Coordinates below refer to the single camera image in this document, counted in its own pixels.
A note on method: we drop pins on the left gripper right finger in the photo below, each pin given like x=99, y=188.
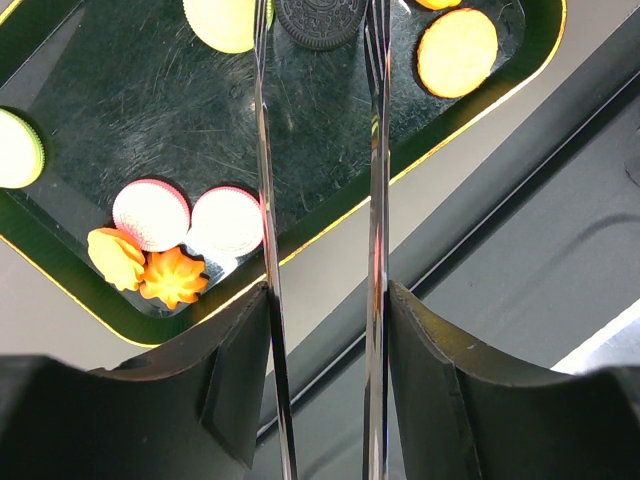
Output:
x=467, y=410

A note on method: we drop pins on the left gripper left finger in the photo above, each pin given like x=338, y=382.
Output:
x=187, y=409

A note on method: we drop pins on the black sandwich cookie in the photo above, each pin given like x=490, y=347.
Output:
x=320, y=25

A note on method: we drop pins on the metal tongs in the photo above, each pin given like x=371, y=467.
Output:
x=377, y=41

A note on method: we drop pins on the orange star cookie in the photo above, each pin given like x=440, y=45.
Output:
x=173, y=277

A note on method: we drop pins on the orange swirl cookie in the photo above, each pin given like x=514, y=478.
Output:
x=117, y=257

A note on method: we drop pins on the pink round cookie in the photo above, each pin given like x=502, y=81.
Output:
x=226, y=219
x=153, y=212

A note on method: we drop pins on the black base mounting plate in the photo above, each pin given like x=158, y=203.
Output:
x=539, y=248

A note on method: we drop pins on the black gold-rimmed tray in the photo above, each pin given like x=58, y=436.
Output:
x=124, y=90

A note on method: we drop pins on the green round cookie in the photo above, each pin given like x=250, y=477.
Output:
x=22, y=152
x=226, y=26

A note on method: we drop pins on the orange round cookie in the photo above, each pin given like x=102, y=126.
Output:
x=457, y=52

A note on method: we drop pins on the orange fish cookie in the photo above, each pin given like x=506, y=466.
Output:
x=437, y=5

